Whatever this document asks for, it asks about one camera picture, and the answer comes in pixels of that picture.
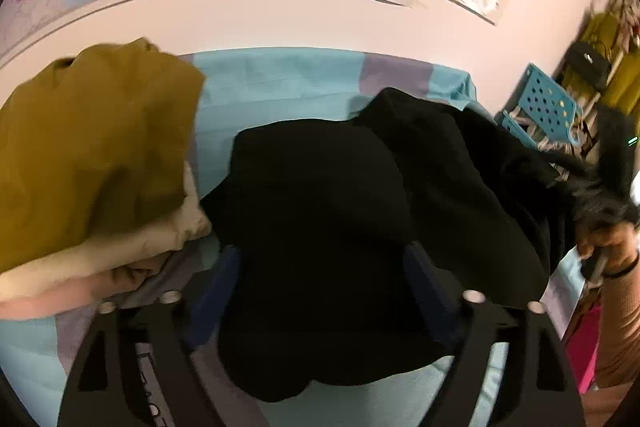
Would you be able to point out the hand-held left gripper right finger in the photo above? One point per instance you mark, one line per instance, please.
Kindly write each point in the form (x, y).
(425, 292)

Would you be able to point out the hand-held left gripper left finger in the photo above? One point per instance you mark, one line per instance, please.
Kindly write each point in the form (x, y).
(217, 292)

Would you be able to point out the black jacket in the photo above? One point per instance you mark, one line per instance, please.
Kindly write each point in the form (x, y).
(325, 207)

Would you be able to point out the person's right forearm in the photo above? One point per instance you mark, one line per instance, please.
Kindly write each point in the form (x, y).
(620, 332)

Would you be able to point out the hanging yellow clothes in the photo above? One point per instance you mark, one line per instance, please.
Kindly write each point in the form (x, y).
(622, 82)

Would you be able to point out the person's right hand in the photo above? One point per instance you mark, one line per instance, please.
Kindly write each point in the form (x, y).
(622, 247)

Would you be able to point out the beige garment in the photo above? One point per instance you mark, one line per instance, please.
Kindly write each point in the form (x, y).
(150, 242)

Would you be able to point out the blue perforated storage rack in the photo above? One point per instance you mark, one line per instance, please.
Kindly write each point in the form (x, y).
(542, 102)

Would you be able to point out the black wristband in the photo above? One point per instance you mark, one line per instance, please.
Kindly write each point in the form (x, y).
(625, 271)

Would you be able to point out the pink garment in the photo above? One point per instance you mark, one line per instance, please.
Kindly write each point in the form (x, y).
(50, 302)

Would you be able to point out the pink cloth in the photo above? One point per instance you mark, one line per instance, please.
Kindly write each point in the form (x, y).
(585, 347)

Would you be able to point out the mustard yellow garment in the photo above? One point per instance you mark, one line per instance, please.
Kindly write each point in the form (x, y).
(90, 142)

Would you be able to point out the blue striped bed sheet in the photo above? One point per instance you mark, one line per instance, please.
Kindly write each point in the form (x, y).
(280, 82)

